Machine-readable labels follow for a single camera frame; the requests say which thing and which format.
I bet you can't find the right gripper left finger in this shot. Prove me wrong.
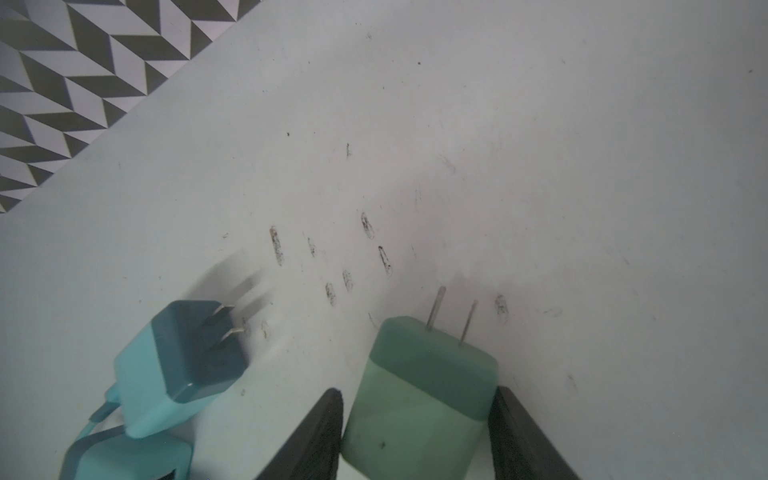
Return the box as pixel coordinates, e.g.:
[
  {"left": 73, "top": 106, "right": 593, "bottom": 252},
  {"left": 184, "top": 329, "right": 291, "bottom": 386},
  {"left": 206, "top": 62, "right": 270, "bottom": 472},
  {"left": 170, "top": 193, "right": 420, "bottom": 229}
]
[{"left": 256, "top": 388, "right": 344, "bottom": 480}]

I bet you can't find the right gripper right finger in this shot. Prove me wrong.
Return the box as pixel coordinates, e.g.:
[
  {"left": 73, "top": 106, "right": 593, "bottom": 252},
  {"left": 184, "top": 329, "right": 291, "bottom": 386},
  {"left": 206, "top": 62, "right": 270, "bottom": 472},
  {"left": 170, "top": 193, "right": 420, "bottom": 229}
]
[{"left": 488, "top": 386, "right": 579, "bottom": 480}]

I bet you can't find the green charger plug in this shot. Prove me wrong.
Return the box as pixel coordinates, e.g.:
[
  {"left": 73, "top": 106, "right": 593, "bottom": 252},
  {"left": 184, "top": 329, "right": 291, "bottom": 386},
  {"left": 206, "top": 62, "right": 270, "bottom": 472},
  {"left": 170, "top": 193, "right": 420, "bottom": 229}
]
[{"left": 341, "top": 287, "right": 499, "bottom": 479}]

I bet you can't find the teal charger plug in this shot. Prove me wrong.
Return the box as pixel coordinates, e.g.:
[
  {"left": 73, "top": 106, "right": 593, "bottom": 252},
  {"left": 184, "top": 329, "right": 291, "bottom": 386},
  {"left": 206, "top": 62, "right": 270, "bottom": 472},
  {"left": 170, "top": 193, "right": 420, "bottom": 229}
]
[
  {"left": 59, "top": 427, "right": 193, "bottom": 480},
  {"left": 77, "top": 300, "right": 247, "bottom": 439}
]

